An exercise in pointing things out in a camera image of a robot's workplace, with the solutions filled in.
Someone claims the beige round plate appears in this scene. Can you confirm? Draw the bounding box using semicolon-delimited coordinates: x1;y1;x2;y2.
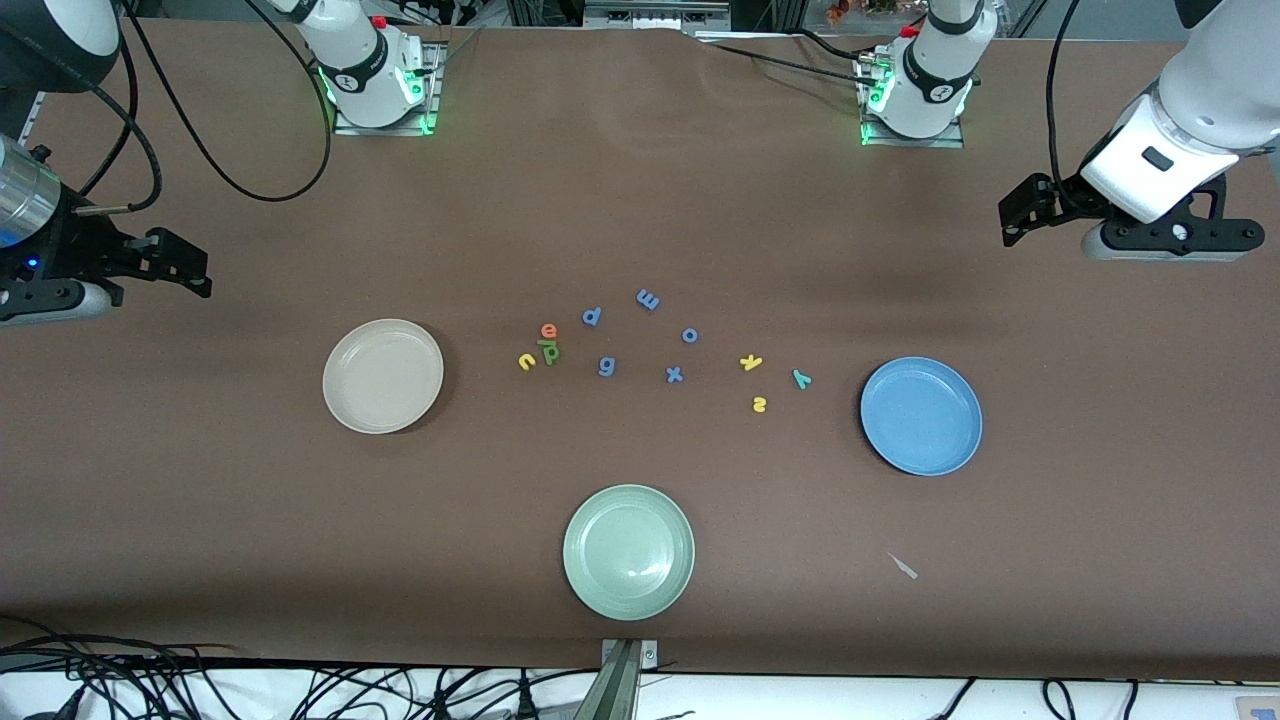
322;318;445;435

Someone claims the blue round plate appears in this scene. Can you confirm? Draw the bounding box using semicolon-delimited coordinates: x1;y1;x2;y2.
860;356;984;477

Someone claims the pale green round plate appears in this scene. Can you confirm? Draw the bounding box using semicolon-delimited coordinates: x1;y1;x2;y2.
562;484;696;622

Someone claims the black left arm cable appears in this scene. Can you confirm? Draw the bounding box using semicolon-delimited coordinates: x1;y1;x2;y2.
1044;0;1086;181

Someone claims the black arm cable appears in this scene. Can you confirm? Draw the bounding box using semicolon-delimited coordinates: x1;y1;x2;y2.
1044;0;1086;181
70;0;333;216

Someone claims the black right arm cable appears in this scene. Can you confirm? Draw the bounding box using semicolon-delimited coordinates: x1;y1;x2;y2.
70;0;333;216

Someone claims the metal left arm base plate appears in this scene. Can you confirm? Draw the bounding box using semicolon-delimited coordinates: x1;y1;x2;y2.
862;50;966;149

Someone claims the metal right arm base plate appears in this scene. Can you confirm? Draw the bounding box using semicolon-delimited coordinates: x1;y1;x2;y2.
333;40;441;137

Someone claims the black cable on tabletop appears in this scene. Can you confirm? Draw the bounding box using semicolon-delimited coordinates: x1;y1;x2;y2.
700;28;881;91

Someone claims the tangled black cable bundle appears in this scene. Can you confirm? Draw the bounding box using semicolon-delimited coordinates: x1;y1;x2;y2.
0;615;601;720

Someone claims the aluminium frame profile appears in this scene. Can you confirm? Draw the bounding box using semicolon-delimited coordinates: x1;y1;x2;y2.
583;0;731;31

